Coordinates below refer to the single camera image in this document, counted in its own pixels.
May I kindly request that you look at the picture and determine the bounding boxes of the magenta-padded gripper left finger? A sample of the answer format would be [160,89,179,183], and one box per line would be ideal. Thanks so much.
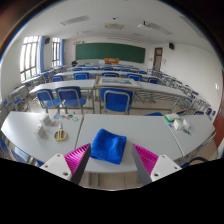
[39,143,92,185]

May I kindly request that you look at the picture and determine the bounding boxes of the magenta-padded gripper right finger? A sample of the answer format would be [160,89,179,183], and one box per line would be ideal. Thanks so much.
[130,143,182,187]

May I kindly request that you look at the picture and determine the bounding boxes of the blue towel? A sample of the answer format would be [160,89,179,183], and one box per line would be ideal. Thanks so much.
[90,128,128,166]

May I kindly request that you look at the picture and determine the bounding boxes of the colourful flat cards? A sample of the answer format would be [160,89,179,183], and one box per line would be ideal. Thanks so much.
[52,113,80,123]

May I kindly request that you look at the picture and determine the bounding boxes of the small white box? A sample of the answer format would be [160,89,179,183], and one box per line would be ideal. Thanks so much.
[34,123,48,139]
[39,113,54,127]

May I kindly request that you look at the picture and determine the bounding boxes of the small white carton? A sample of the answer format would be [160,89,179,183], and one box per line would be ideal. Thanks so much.
[181,118,191,131]
[172,118,184,131]

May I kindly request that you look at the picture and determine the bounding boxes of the green and white box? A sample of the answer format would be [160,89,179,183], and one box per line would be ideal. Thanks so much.
[164,113,181,123]

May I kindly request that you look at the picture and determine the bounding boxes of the blue metal-framed chair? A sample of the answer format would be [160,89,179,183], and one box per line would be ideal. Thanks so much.
[54,86,88,109]
[35,88,63,109]
[100,87,134,114]

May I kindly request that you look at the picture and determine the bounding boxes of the long grey classroom desk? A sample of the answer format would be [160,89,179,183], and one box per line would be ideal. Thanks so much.
[94,76,201,101]
[29,79,97,96]

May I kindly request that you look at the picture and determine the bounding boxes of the reddish brown door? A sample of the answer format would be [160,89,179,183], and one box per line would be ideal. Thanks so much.
[213,98,224,149]

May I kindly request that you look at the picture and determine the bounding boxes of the group of blue classroom chairs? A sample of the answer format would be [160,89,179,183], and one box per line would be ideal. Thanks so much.
[43,61,214,116]

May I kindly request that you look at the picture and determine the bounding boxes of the brown door with window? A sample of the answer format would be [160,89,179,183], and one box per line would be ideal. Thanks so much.
[153,47,164,71]

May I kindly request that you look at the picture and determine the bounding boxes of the orange lectern top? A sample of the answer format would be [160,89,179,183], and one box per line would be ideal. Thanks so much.
[103,57,120,65]

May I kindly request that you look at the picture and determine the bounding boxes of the narrow white-framed window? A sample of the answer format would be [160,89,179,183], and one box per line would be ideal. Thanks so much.
[51,37,62,68]

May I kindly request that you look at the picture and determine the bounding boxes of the blue curtain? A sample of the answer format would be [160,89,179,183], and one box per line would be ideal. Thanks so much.
[38,35,46,74]

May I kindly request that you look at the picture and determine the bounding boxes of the large white-framed window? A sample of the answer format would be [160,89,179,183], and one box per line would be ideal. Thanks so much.
[19,35,39,83]

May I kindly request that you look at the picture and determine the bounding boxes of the green chalkboard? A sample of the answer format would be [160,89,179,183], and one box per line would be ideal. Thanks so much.
[75,42,147,64]

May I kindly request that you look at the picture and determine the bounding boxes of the white ceiling projector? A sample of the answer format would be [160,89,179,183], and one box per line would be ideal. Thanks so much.
[137,20,151,29]

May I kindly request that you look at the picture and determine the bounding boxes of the square ceiling air unit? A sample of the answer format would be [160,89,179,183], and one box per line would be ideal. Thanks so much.
[104,22,125,30]

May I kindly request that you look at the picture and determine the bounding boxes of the ceiling vent grille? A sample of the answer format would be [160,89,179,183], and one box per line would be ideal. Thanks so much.
[59,14,91,27]

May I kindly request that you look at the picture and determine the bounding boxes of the yellow-handled scissors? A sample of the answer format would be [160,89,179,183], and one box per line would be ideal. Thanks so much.
[53,123,69,142]

